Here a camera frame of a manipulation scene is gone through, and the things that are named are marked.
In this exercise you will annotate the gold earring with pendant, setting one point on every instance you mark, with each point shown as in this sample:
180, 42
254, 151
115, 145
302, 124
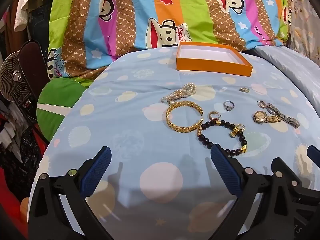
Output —
240, 127

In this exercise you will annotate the small brown desk fan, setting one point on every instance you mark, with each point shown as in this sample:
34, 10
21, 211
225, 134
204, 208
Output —
15, 77

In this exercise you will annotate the white lace garment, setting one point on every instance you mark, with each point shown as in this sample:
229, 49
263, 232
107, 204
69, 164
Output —
23, 5

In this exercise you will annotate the pale blue pillow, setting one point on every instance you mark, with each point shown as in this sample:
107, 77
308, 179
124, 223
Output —
295, 65

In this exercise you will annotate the light blue planet bedsheet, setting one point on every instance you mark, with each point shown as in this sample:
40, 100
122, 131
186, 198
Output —
125, 120

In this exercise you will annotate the orange cardboard box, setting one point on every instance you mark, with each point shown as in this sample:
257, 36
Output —
212, 67

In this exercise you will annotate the red cloth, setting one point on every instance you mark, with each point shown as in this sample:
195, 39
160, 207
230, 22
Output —
15, 220

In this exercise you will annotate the gold hoop earring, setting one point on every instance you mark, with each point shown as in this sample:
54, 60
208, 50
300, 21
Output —
261, 104
212, 118

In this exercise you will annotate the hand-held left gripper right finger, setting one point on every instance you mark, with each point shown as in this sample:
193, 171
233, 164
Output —
226, 171

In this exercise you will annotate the gold leaf bangle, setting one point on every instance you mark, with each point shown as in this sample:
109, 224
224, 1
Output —
172, 125

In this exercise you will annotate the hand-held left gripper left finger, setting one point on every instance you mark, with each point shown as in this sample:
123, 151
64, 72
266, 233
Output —
96, 172

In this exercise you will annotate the dark brown chair back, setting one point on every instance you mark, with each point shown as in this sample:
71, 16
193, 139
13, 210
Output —
33, 62

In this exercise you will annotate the gold wristwatch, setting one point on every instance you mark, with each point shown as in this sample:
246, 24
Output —
260, 116

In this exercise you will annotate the colourful striped monkey quilt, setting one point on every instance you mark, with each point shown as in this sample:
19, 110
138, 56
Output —
195, 12

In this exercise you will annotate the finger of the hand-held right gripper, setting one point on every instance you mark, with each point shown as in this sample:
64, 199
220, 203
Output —
314, 153
286, 166

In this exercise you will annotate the floral patterned cloth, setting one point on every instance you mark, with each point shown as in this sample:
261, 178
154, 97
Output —
305, 25

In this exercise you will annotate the green round cushion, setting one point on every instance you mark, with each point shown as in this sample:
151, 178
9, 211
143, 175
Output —
60, 97

